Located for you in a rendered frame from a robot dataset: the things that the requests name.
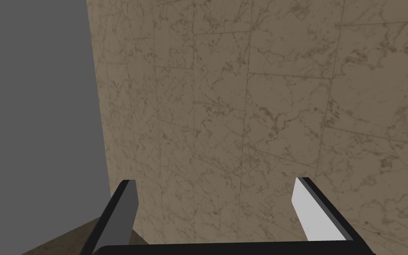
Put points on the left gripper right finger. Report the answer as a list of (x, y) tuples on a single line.
[(317, 212)]

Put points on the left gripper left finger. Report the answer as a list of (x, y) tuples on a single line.
[(119, 216)]

